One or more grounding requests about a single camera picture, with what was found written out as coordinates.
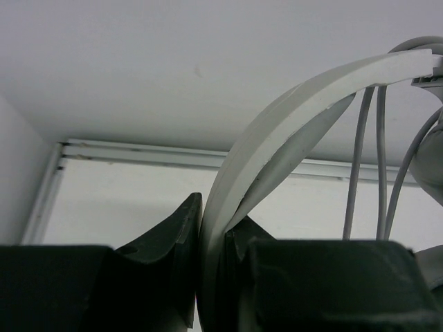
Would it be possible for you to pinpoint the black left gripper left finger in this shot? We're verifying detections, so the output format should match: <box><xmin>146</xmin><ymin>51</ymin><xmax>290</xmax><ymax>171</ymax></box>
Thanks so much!
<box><xmin>1</xmin><ymin>193</ymin><xmax>202</xmax><ymax>331</ymax></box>

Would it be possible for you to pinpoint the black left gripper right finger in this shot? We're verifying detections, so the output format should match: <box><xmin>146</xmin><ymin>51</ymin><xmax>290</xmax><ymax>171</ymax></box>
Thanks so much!
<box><xmin>217</xmin><ymin>217</ymin><xmax>442</xmax><ymax>331</ymax></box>

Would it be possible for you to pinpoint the grey headphone cable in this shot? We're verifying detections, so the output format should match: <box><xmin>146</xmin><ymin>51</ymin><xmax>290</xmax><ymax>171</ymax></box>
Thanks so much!
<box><xmin>342</xmin><ymin>84</ymin><xmax>443</xmax><ymax>241</ymax></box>

